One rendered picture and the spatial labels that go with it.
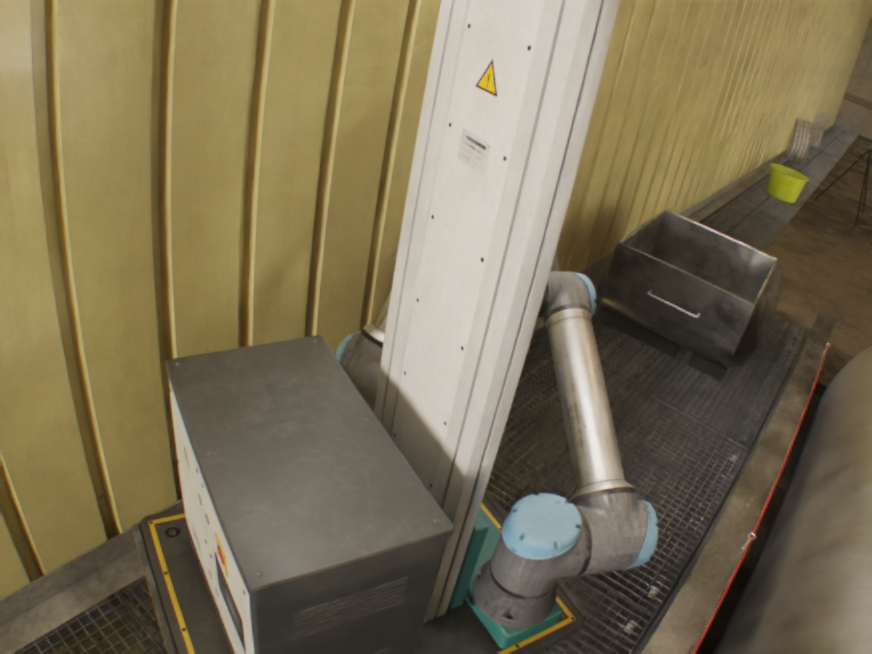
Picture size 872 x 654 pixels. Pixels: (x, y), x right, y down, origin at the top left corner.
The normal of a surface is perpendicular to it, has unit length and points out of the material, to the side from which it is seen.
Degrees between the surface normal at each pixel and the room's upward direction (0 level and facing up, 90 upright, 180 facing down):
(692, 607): 0
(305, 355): 0
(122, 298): 90
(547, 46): 90
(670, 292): 90
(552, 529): 5
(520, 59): 90
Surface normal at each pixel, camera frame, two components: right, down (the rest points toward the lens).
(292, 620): 0.51, 0.52
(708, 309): -0.59, 0.31
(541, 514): 0.10, -0.84
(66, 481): 0.78, 0.43
